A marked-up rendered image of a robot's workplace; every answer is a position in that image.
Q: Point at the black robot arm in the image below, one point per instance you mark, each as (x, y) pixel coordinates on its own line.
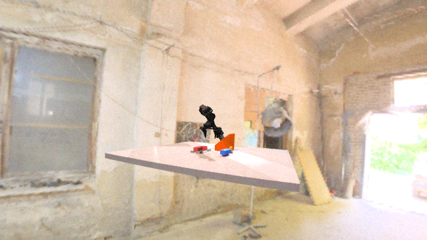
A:
(207, 112)

